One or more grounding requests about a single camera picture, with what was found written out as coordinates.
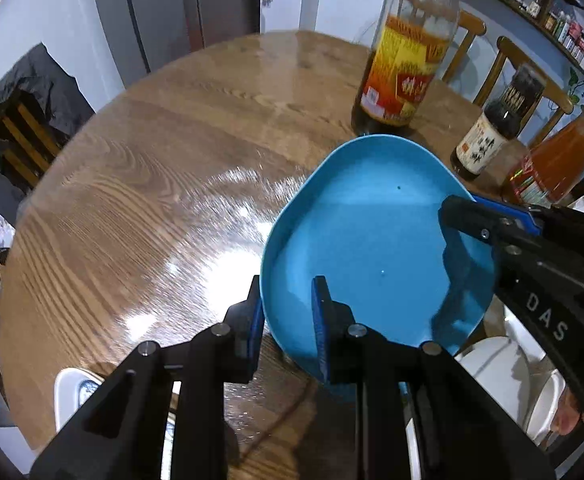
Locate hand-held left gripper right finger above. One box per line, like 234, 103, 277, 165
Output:
312, 275, 556, 480

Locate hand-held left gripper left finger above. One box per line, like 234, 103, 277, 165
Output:
29, 275, 266, 480

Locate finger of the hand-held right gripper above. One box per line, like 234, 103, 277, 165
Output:
472, 194, 584, 241
438, 194, 540, 267

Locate medium white bowl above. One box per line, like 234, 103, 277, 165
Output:
526, 369, 569, 442

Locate person's right hand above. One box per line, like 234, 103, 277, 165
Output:
552, 389, 584, 437

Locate orange red sauce bottle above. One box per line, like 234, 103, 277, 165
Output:
502, 110, 584, 206

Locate small dark sauce bottle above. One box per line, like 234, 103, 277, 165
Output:
450, 65, 546, 182

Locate wooden chair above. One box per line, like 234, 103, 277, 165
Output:
472, 36, 575, 142
381, 0, 488, 83
0, 102, 67, 190

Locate large soy sauce bottle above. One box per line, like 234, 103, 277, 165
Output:
351, 0, 461, 137

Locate row of spice jars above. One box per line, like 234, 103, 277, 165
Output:
526, 0, 584, 73

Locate white plate with blue pattern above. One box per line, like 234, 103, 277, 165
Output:
54, 367, 106, 434

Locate grey refrigerator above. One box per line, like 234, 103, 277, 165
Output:
88, 0, 263, 89

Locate dark jacket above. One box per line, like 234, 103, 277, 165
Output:
0, 42, 97, 207

